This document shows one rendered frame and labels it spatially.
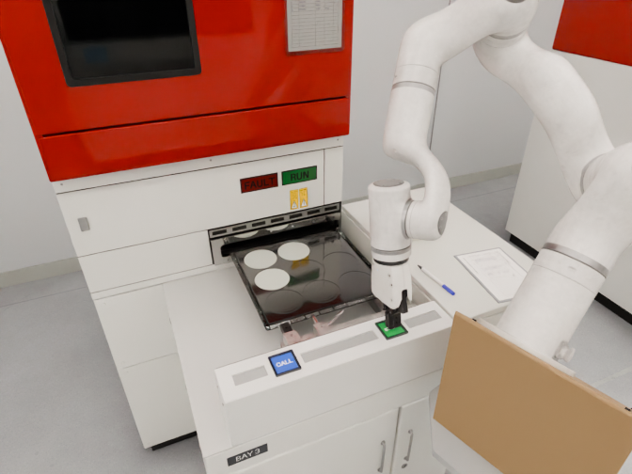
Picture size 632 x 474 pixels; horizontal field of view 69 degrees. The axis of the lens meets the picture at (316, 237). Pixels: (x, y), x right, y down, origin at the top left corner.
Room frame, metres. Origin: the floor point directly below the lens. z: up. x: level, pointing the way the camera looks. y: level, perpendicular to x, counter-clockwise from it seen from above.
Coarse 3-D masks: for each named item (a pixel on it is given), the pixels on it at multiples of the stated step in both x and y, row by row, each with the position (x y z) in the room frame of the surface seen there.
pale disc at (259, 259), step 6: (252, 252) 1.18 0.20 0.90; (258, 252) 1.18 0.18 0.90; (264, 252) 1.18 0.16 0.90; (270, 252) 1.18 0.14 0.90; (246, 258) 1.15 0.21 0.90; (252, 258) 1.15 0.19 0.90; (258, 258) 1.15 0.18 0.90; (264, 258) 1.15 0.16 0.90; (270, 258) 1.15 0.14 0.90; (246, 264) 1.11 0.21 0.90; (252, 264) 1.11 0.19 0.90; (258, 264) 1.11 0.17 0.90; (264, 264) 1.11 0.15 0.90; (270, 264) 1.11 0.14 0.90
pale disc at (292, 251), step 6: (282, 246) 1.21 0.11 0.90; (288, 246) 1.21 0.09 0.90; (294, 246) 1.21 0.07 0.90; (300, 246) 1.21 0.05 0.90; (306, 246) 1.21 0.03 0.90; (282, 252) 1.18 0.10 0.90; (288, 252) 1.18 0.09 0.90; (294, 252) 1.18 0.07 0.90; (300, 252) 1.18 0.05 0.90; (306, 252) 1.18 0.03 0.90; (288, 258) 1.15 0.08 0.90; (294, 258) 1.15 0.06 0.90; (300, 258) 1.15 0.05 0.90
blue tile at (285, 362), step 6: (288, 354) 0.70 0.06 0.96; (276, 360) 0.68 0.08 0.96; (282, 360) 0.68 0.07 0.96; (288, 360) 0.68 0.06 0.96; (294, 360) 0.68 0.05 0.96; (276, 366) 0.66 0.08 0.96; (282, 366) 0.66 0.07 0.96; (288, 366) 0.66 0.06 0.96; (294, 366) 0.66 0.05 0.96; (276, 372) 0.65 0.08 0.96
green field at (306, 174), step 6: (306, 168) 1.31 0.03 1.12; (312, 168) 1.32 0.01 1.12; (288, 174) 1.29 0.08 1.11; (294, 174) 1.30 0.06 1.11; (300, 174) 1.31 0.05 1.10; (306, 174) 1.31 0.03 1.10; (312, 174) 1.32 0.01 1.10; (288, 180) 1.29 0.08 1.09; (294, 180) 1.30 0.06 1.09; (300, 180) 1.31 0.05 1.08; (306, 180) 1.31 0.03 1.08
